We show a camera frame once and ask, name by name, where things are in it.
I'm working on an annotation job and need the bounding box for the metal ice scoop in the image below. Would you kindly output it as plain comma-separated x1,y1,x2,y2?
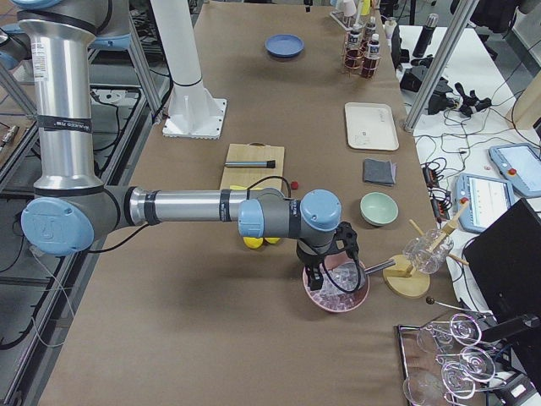
333,259,396,294

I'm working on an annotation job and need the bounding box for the grey folded cloth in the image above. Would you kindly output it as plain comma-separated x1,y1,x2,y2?
363,158,396,186

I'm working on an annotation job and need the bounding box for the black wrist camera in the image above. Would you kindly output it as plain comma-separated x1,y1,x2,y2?
335,222,359,261

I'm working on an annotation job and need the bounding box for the pink bowl with ice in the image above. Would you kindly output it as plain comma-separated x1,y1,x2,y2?
302,253,369,313

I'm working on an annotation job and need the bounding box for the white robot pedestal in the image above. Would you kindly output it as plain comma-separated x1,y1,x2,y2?
150,0,227,140

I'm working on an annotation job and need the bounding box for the clear glass mug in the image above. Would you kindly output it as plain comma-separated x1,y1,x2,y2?
402,229,454,274

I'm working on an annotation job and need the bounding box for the black thermos bottle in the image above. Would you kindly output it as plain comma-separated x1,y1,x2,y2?
413,13,439,58

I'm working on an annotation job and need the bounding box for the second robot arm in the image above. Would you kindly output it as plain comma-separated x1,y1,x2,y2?
1,23,32,70

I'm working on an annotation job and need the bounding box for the yellow lemon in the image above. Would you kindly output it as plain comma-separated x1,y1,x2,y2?
243,237,265,250
264,237,281,244

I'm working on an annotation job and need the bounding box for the wooden cup tree stand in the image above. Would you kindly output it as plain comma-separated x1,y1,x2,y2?
383,212,468,299

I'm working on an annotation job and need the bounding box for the copper wire bottle rack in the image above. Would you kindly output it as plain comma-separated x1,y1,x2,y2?
342,34,380,79

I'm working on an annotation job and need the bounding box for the blue teach pendant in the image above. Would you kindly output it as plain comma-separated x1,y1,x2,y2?
489,143,541,198
455,173,515,233

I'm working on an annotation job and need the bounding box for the aluminium frame post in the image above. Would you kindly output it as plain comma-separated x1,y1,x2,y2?
403,0,478,133

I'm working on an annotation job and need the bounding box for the wooden cutting board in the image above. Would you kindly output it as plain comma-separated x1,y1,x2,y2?
219,144,285,189

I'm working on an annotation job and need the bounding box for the wine glass rack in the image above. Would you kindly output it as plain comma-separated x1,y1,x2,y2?
394,310,538,406

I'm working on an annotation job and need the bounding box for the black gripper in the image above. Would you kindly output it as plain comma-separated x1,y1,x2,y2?
296,240,338,291

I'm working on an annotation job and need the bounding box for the mint green bowl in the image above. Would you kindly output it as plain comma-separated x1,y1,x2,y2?
359,192,399,227

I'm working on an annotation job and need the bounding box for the dark sauce bottle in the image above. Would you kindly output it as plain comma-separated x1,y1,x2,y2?
364,34,380,73
363,16,376,42
346,23,363,59

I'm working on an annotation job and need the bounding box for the black laptop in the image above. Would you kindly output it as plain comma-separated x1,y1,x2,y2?
464,199,540,322

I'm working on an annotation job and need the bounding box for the blue plate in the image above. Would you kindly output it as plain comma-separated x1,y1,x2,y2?
265,34,304,58

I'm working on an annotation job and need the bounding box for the cream plastic tray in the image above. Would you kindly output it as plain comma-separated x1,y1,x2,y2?
344,102,399,151

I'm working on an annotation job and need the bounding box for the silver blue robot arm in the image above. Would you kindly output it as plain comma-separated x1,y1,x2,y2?
18,1,343,291

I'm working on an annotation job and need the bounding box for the white cup rack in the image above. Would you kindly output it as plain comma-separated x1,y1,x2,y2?
330,0,380,30

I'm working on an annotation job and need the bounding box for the black handled knife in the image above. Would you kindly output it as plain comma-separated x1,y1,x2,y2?
224,160,276,169

